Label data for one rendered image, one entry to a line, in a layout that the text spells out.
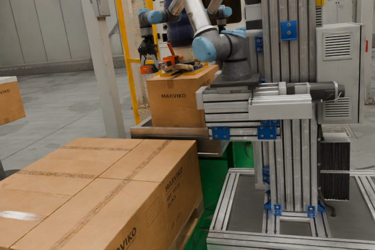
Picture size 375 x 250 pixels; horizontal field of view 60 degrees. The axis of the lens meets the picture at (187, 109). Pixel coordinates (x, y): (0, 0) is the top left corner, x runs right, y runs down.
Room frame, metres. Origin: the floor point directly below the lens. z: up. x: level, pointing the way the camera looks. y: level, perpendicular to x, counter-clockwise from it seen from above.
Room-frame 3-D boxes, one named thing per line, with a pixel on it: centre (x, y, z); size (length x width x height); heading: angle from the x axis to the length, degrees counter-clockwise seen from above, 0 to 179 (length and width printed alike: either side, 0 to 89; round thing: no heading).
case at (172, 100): (2.57, -0.01, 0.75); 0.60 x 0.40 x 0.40; 159
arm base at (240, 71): (1.56, -0.26, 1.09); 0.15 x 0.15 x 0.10
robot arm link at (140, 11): (2.03, 0.19, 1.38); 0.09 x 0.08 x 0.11; 32
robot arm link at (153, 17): (1.95, 0.12, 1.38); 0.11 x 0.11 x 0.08; 32
